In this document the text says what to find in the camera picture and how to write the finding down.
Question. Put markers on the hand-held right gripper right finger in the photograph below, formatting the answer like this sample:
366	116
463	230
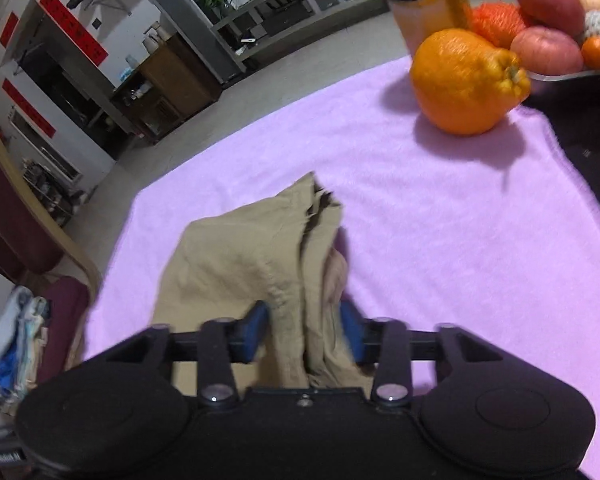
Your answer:
352	332

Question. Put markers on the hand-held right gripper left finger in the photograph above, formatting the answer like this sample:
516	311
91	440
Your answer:
252	332

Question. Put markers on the khaki pants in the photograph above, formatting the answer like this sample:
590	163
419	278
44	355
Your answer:
230	260

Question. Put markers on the purple fleece blanket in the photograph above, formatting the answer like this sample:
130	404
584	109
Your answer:
430	235

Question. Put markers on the blue and white cloth pile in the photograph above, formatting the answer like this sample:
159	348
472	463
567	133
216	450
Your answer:
10	350

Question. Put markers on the wooden chair with maroon upholstery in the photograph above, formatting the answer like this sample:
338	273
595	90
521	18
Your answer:
15	220

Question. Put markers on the brown wooden cabinet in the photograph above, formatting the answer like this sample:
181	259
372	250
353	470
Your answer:
175	80

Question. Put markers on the large bumpy orange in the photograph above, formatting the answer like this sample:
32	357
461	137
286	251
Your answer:
460	82

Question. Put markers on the grey shelf unit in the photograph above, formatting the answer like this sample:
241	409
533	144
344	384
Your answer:
195	30

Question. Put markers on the long red banner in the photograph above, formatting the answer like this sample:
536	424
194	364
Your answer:
75	27
29	108

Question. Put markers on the orange juice bottle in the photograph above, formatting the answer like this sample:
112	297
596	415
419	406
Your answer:
420	15

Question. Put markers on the steel work table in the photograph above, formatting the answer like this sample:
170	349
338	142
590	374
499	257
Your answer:
290	0

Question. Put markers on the metal tray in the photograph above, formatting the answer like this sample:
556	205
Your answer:
570	76

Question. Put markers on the fruit in orange net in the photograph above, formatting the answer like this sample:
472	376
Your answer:
497	25

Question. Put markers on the pink apple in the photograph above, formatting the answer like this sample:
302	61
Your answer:
547	52

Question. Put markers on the small tangerine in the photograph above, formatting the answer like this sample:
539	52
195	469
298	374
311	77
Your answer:
597	52

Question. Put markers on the dark red apple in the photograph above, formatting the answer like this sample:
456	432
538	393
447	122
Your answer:
550	0

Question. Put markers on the short red banner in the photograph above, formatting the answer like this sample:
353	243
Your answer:
9	29

